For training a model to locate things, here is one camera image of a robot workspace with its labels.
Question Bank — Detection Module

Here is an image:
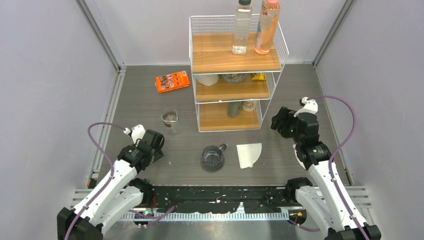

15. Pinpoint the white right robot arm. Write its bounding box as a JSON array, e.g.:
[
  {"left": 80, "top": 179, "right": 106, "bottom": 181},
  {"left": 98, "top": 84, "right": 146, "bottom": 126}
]
[{"left": 271, "top": 106, "right": 382, "bottom": 240}]

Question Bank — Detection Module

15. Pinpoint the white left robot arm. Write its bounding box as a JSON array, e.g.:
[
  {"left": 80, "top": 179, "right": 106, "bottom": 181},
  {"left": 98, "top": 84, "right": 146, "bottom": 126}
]
[{"left": 57, "top": 124, "right": 165, "bottom": 240}]

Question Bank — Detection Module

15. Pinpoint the white printed cup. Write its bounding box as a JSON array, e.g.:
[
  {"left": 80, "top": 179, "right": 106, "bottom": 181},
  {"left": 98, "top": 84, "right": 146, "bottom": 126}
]
[{"left": 241, "top": 100, "right": 258, "bottom": 112}]

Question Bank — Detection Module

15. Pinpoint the yellow snack packet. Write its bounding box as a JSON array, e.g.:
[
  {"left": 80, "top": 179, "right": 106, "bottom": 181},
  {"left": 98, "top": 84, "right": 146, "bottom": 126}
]
[{"left": 251, "top": 72, "right": 268, "bottom": 81}]

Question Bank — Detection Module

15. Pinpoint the grey metal can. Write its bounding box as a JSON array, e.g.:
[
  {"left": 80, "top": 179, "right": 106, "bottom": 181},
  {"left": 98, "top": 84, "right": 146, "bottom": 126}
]
[{"left": 227, "top": 101, "right": 242, "bottom": 118}]

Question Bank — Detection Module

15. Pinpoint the smoky glass mug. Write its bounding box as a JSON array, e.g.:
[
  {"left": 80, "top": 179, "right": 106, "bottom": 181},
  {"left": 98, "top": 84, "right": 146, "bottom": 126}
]
[{"left": 200, "top": 143, "right": 227, "bottom": 173}]

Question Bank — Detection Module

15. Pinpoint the printed ceramic bowl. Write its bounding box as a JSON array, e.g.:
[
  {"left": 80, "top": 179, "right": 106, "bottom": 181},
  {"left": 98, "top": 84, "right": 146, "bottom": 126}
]
[{"left": 221, "top": 73, "right": 247, "bottom": 84}]

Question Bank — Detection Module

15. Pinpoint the orange snack box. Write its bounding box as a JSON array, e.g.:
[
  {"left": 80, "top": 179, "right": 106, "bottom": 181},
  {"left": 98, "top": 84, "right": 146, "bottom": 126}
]
[{"left": 155, "top": 70, "right": 191, "bottom": 94}]

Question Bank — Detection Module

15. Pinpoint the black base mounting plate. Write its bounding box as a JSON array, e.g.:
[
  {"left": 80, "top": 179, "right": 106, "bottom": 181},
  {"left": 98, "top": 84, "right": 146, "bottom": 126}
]
[{"left": 141, "top": 185, "right": 301, "bottom": 214}]

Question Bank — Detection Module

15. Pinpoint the white cup on shelf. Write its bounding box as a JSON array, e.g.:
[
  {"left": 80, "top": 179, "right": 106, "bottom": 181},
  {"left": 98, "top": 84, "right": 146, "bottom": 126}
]
[{"left": 195, "top": 74, "right": 220, "bottom": 87}]

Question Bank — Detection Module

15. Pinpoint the pink drink bottle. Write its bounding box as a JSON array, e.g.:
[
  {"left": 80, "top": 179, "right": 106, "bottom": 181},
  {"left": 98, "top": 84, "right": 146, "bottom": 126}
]
[{"left": 254, "top": 0, "right": 281, "bottom": 55}]

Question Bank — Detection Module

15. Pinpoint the clear water bottle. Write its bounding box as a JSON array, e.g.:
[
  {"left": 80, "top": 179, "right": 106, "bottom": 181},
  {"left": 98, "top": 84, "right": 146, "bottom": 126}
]
[{"left": 232, "top": 0, "right": 252, "bottom": 55}]

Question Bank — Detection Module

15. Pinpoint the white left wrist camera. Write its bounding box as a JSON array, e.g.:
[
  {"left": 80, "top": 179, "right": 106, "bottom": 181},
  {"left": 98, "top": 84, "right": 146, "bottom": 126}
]
[{"left": 123, "top": 124, "right": 146, "bottom": 144}]

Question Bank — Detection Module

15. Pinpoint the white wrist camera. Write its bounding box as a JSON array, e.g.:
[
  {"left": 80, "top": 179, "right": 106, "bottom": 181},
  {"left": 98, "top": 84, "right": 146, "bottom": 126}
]
[
  {"left": 123, "top": 124, "right": 146, "bottom": 144},
  {"left": 293, "top": 96, "right": 319, "bottom": 118}
]

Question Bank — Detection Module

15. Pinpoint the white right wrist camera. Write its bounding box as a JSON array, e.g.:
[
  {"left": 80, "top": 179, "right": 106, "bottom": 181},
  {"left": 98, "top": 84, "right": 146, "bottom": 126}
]
[{"left": 293, "top": 96, "right": 319, "bottom": 118}]

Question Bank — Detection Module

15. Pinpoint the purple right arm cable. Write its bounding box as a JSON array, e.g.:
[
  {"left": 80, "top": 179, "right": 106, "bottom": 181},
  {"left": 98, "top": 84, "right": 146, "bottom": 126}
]
[{"left": 308, "top": 95, "right": 371, "bottom": 240}]

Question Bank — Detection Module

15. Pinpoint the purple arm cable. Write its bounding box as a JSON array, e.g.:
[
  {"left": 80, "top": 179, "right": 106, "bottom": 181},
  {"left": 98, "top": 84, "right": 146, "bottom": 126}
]
[
  {"left": 308, "top": 95, "right": 371, "bottom": 240},
  {"left": 63, "top": 122, "right": 128, "bottom": 240}
]

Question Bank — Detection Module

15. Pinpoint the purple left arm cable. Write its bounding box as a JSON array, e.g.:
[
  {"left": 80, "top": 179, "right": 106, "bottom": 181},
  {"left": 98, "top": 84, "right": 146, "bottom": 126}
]
[{"left": 63, "top": 122, "right": 128, "bottom": 240}]

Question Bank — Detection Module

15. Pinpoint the white wire wooden shelf rack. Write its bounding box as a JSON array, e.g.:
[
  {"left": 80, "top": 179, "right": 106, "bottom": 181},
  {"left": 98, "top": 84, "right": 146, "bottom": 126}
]
[{"left": 188, "top": 14, "right": 289, "bottom": 133}]

